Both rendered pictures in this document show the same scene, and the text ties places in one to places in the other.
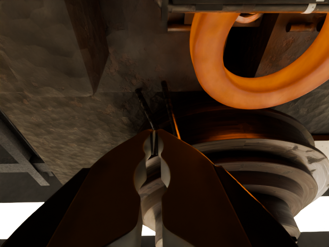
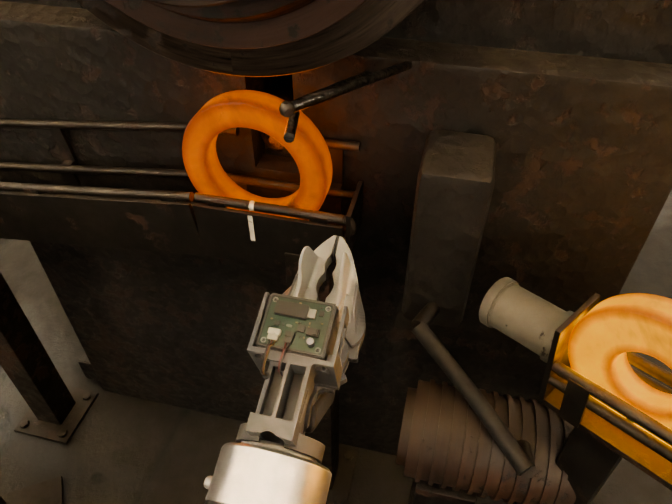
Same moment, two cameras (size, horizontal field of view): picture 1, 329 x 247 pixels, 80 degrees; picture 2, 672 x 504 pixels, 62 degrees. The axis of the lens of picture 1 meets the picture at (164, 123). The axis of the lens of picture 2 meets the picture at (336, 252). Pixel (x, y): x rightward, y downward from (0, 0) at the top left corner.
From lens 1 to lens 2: 58 cm
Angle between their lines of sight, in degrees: 90
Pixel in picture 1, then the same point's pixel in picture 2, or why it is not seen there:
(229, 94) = (279, 131)
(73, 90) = (437, 186)
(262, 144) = (205, 58)
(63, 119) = not seen: outside the picture
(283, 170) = (143, 12)
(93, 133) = not seen: outside the picture
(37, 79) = (464, 201)
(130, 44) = (403, 130)
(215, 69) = (302, 161)
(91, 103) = not seen: outside the picture
